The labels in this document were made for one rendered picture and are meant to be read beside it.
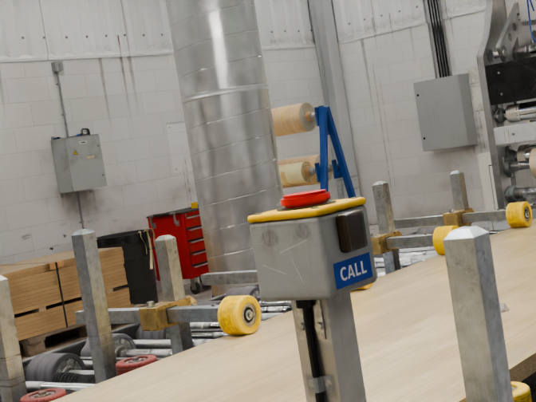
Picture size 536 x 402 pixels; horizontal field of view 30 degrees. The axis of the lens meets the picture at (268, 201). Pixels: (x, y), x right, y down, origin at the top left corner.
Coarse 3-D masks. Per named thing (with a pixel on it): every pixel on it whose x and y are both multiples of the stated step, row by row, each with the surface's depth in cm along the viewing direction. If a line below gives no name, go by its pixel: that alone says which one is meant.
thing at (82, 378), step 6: (60, 372) 236; (66, 372) 235; (72, 372) 235; (54, 378) 235; (60, 378) 234; (66, 378) 233; (72, 378) 231; (78, 378) 230; (84, 378) 229; (90, 378) 228
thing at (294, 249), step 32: (256, 224) 79; (288, 224) 77; (320, 224) 75; (256, 256) 79; (288, 256) 77; (320, 256) 76; (352, 256) 78; (288, 288) 78; (320, 288) 76; (352, 288) 78
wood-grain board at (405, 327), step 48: (528, 240) 282; (384, 288) 237; (432, 288) 226; (528, 288) 207; (240, 336) 204; (288, 336) 196; (384, 336) 182; (432, 336) 176; (528, 336) 164; (96, 384) 179; (144, 384) 173; (192, 384) 167; (240, 384) 162; (288, 384) 157; (384, 384) 147; (432, 384) 143
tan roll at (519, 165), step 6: (534, 150) 392; (534, 156) 390; (510, 162) 402; (516, 162) 400; (522, 162) 398; (528, 162) 396; (534, 162) 390; (510, 168) 401; (516, 168) 400; (522, 168) 398; (528, 168) 397; (534, 168) 390; (534, 174) 392
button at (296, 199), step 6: (300, 192) 81; (306, 192) 80; (312, 192) 78; (318, 192) 79; (324, 192) 79; (288, 198) 79; (294, 198) 79; (300, 198) 78; (306, 198) 78; (312, 198) 78; (318, 198) 78; (324, 198) 79; (282, 204) 79; (288, 204) 79; (294, 204) 78; (300, 204) 78; (306, 204) 78; (312, 204) 78
